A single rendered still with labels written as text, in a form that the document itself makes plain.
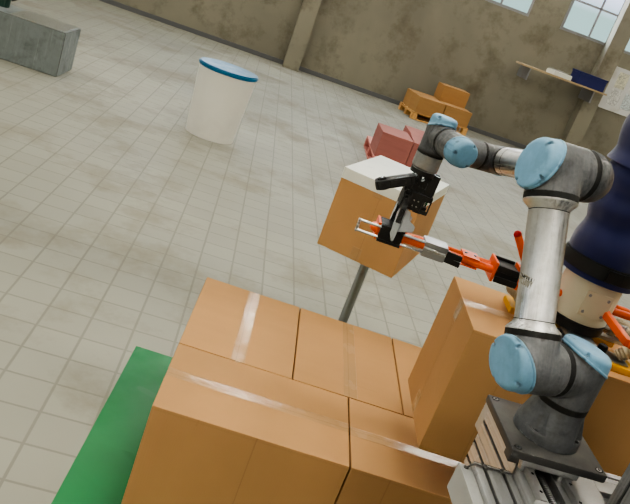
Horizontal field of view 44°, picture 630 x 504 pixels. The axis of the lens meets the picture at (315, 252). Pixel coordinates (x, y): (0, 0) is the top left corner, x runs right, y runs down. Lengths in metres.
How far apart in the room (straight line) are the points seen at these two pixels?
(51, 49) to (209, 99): 1.70
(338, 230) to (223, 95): 3.90
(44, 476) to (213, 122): 5.13
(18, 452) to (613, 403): 1.92
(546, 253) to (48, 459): 1.88
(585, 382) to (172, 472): 1.23
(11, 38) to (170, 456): 6.39
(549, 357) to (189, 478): 1.19
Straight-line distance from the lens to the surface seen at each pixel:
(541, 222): 1.68
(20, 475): 2.82
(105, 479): 2.86
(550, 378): 1.67
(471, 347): 2.16
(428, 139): 2.11
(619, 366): 2.33
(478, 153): 2.05
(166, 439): 2.34
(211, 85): 7.41
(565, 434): 1.79
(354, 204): 3.64
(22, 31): 8.26
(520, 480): 1.76
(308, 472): 2.35
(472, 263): 2.23
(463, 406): 2.24
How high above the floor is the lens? 1.79
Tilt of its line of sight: 19 degrees down
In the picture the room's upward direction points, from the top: 20 degrees clockwise
